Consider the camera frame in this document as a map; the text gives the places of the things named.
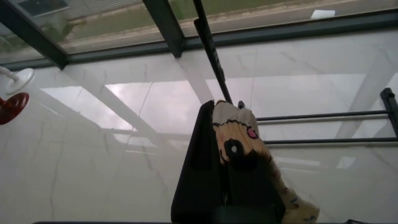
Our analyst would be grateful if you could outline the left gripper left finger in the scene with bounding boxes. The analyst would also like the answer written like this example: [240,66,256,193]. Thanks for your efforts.
[170,100,226,223]

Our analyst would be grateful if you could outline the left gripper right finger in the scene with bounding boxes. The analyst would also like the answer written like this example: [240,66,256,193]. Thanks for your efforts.
[225,155,286,220]

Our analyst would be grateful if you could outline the cream printed shorts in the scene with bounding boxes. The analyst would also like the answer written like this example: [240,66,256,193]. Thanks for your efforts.
[212,100,320,224]

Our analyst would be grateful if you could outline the black clothes rack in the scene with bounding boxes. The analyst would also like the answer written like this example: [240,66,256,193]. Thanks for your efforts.
[192,0,398,147]

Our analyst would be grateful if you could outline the window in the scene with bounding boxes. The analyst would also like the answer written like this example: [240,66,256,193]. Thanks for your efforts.
[0,0,398,71]

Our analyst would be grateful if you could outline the red round stand foot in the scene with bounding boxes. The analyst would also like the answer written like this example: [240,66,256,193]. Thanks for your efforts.
[0,92,30,126]

